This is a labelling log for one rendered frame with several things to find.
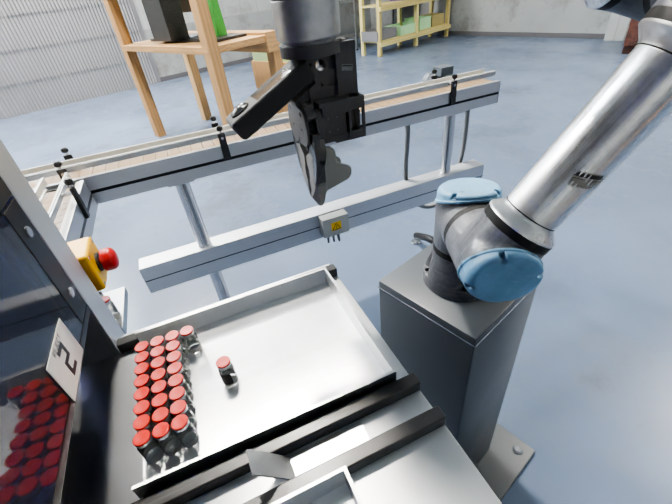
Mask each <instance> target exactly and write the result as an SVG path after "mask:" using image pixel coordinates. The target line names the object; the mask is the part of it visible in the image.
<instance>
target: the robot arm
mask: <svg viewBox="0 0 672 504"><path fill-rule="evenodd" d="M583 3H584V5H585V6H586V7H587V8H589V9H595V10H602V11H607V12H611V13H614V14H618V15H621V16H624V17H628V18H631V19H634V20H637V21H640V22H639V23H638V43H637V45H636V46H635V48H634V49H633V50H632V51H631V52H630V53H629V55H628V56H627V57H626V58H625V59H624V60H623V62H622V63H621V64H620V65H619V66H618V67H617V69H616V70H615V71H614V72H613V73H612V74H611V76H610V77H609V78H608V79H607V80H606V81H605V83H604V84H603V85H602V86H601V87H600V89H599V90H598V91H597V92H596V93H595V94H594V96H593V97H592V98H591V99H590V100H589V101H588V103H587V104H586V105H585V106H584V107H583V108H582V110H581V111H580V112H579V113H578V114H577V115H576V117H575V118H574V119H573V120H572V121H571V122H570V124H569V125H568V126H567V127H566V128H565V129H564V131H563V132H562V133H561V134H560V135H559V136H558V138H557V139H556V140H555V141H554V142H553V143H552V145H551V146H550V147H549V148H548V149H547V151H546V152H545V153H544V154H543V155H542V156H541V158H540V159H539V160H538V161H537V162H536V163H535V165H534V166H533V167H532V168H531V169H530V170H529V172H528V173H527V174H526V175H525V176H524V177H523V179H522V180H521V181H520V182H519V183H518V184H517V186H516V187H515V188H514V189H513V190H512V191H511V193H510V194H509V195H508V196H507V197H505V198H502V197H503V196H502V188H501V187H500V185H499V184H497V183H496V182H493V181H491V180H487V179H482V178H458V179H453V180H449V181H447V182H445V183H443V184H441V185H440V186H439V188H438V190H437V197H436V199H435V202H436V209H435V223H434V237H433V248H432V250H431V252H430V254H429V256H428V258H427V260H426V262H425V264H424V267H423V280H424V283H425V285H426V286H427V287H428V288H429V289H430V290H431V291H432V292H433V293H435V294H436V295H438V296H440V297H442V298H445V299H449V300H453V301H474V300H478V299H480V300H483V301H487V302H503V301H511V300H515V299H518V298H520V297H523V296H525V295H527V294H528V293H530V292H531V291H533V290H534V289H535V288H536V287H537V286H538V285H539V284H540V282H541V281H542V279H543V272H544V268H543V267H544V266H543V262H542V260H541V259H542V258H543V257H544V256H545V255H546V254H547V253H548V252H549V251H550V250H551V249H552V248H553V247H554V246H555V239H554V232H555V230H556V229H557V228H558V227H559V226H560V225H561V224H562V223H563V222H564V221H565V220H566V219H567V218H568V217H569V216H570V215H571V214H572V213H573V212H574V211H575V210H576V209H577V208H578V207H579V206H580V205H581V204H582V203H583V202H584V201H585V200H586V199H587V198H588V197H589V196H590V195H591V194H592V193H593V192H594V191H595V190H596V189H597V188H598V187H599V186H600V185H601V184H602V183H603V182H604V181H605V180H606V179H607V178H608V177H609V176H610V175H611V174H612V173H613V172H614V171H615V170H616V169H617V168H618V167H619V166H620V165H621V164H622V163H623V162H624V161H625V160H626V159H627V158H628V157H629V156H630V155H631V154H632V153H633V152H634V151H635V150H636V149H637V148H638V147H639V146H640V145H641V144H642V143H643V142H644V141H645V140H646V138H647V137H648V136H649V135H650V134H651V133H652V132H653V131H654V130H655V129H656V128H657V127H658V126H659V125H660V124H661V123H662V122H663V121H664V120H665V119H666V118H667V117H668V116H669V115H670V114H671V113H672V0H583ZM270 4H271V10H272V16H273V22H274V28H275V34H276V40H277V41H278V42H280V43H282V44H280V45H279V48H280V54H281V58H282V59H284V60H290V61H289V62H287V63H286V64H285V65H284V66H283V67H282V68H281V69H280V70H279V71H277V72H276V73H275V74H274V75H273V76H272V77H271V78H270V79H268V80H267V81H266V82H265V83H264V84H263V85H262V86H261V87H259V88H258V89H257V90H256V91H255V92H254V93H253V94H252V95H251V96H249V97H248V98H247V99H246V100H245V101H244V102H243V103H240V104H238V105H237V106H235V108H234V109H233V111H232V112H231V113H230V114H229V115H228V116H227V118H226V122H227V123H228V124H229V126H230V127H231V128H232V129H233V130H234V131H235V132H236V133H237V134H238V135H239V137H240V138H242V139H243V140H247V139H248V138H250V137H251V136H252V135H253V134H254V133H256V132H257V131H258V130H259V129H260V128H261V127H262V126H263V125H264V124H265V123H266V122H268V121H269V120H270V119H271V118H272V117H273V116H274V115H275V114H276V113H278V112H279V111H280V110H281V109H282V108H283V107H284V106H285V105H287V104H288V115H289V122H290V126H291V130H292V134H293V140H294V145H295V149H296V153H297V156H298V160H299V164H300V167H301V169H302V173H303V176H304V179H305V182H306V185H307V188H308V191H309V194H310V196H311V197H312V198H313V199H314V200H315V201H316V202H317V204H318V205H319V206H322V205H324V202H325V198H326V193H327V191H328V190H329V189H331V188H333V187H335V186H337V185H338V184H340V183H342V182H344V181H345V180H347V179H348V178H349V177H350V176H351V173H352V170H351V167H350V165H348V164H343V163H341V159H340V158H339V157H338V156H336V153H335V150H334V149H333V148H332V147H330V146H325V144H327V143H331V142H336V143H339V142H343V141H346V140H352V139H356V138H360V137H364V136H366V122H365V102H364V95H363V94H361V93H359V92H358V84H357V66H356V49H355V39H348V40H347V39H346V38H344V37H340V38H336V37H337V36H338V35H339V34H340V33H341V28H340V14H339V1H338V0H270ZM316 62H317V64H316ZM359 108H361V113H362V128H360V109H359Z"/></svg>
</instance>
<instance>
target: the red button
mask: <svg viewBox="0 0 672 504"><path fill-rule="evenodd" d="M98 254H99V261H100V263H101V264H102V266H103V267H104V269H105V270H106V271H110V270H114V269H116V268H117V267H118V266H119V257H118V255H117V253H116V251H115V250H114V249H112V248H110V247H107V248H103V249H100V250H99V252H98Z"/></svg>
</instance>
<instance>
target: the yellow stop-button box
mask: <svg viewBox="0 0 672 504"><path fill-rule="evenodd" d="M67 244H68V246H69V247H70V249H71V250H72V252H73V253H74V255H75V257H76V258H77V260H78V261H79V263H80V264H81V266H82V268H83V269H84V271H85V272H86V274H87V275H88V277H89V279H90V280H91V282H92V283H93V285H94V286H95V288H96V290H97V291H100V290H103V289H105V287H106V281H107V272H108V271H106V270H105V269H104V267H103V266H102V264H101V263H100V261H99V254H98V252H99V250H98V249H97V247H96V245H95V243H94V241H93V239H92V238H91V237H85V238H81V239H78V240H74V241H70V242H67Z"/></svg>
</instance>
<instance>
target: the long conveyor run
mask: <svg viewBox="0 0 672 504"><path fill-rule="evenodd" d="M436 73H437V70H436V69H433V70H432V74H433V76H431V80H430V81H425V82H420V83H416V84H411V85H407V86H402V87H398V88H393V89H388V90H384V91H379V92H375V93H370V94H366V95H364V102H365V122H366V136H368V135H372V134H376V133H380V132H384V131H388V130H392V129H396V128H400V127H404V126H408V125H412V124H416V123H420V122H424V121H428V120H432V119H436V118H439V117H443V116H447V115H451V114H455V113H459V112H463V111H467V110H471V109H475V108H479V107H483V106H487V105H491V104H495V103H498V96H499V90H500V80H495V81H492V80H487V79H484V78H486V77H491V76H494V75H495V73H496V71H490V72H485V69H480V70H475V71H471V72H466V73H461V74H453V75H452V76H448V77H443V78H439V79H437V75H435V74H436ZM210 120H211V121H213V123H211V125H212V128H211V129H206V130H202V131H197V132H192V133H188V134H183V135H179V136H174V137H170V138H165V139H161V140H156V141H151V142H147V143H142V144H138V145H133V146H129V147H124V148H120V149H115V150H110V151H106V152H101V153H97V154H92V155H88V156H83V157H78V158H73V156H72V154H68V153H67V152H68V151H69V150H68V148H67V147H62V148H61V149H60V151H61V152H62V153H65V155H63V157H64V159H65V161H54V162H53V163H51V164H47V165H42V166H37V167H33V168H28V169H24V170H21V172H22V173H23V175H24V177H25V178H26V180H27V181H28V183H29V184H30V186H31V188H32V189H33V191H34V189H35V187H36V186H37V184H38V182H39V180H40V179H41V178H43V177H44V179H45V181H46V182H47V185H46V187H45V189H47V190H48V191H49V190H53V189H58V187H59V185H60V182H61V180H62V178H63V175H64V173H65V172H67V173H68V172H69V174H70V176H71V178H72V180H73V184H72V185H74V184H76V182H79V181H80V180H84V181H85V182H86V184H87V186H88V188H89V189H90V191H91V193H92V195H93V197H94V199H95V201H96V203H97V204H100V203H104V202H108V201H112V200H116V199H120V198H124V197H128V196H132V195H136V194H140V193H144V192H147V191H151V190H155V189H159V188H163V187H167V186H171V185H175V184H179V183H183V182H187V181H191V180H195V179H199V178H203V177H207V176H211V175H215V174H219V173H222V172H226V171H230V170H234V169H238V168H242V167H246V166H250V165H254V164H258V163H262V162H266V161H270V160H274V159H278V158H282V157H286V156H290V155H293V154H297V153H296V149H295V145H294V140H293V134H292V130H291V126H290V122H289V115H288V112H284V113H279V114H275V115H274V116H273V117H272V118H271V119H270V120H269V121H268V122H266V123H265V124H264V125H263V126H262V127H261V128H260V129H259V130H258V131H257V132H256V133H254V134H253V135H252V136H251V137H250V138H248V139H247V140H243V139H242V138H240V137H239V135H238V134H237V133H236V132H235V131H234V130H233V129H232V128H231V127H230V126H229V125H224V126H221V125H219V124H218V122H216V123H215V121H216V116H211V117H210ZM45 189H44V190H45Z"/></svg>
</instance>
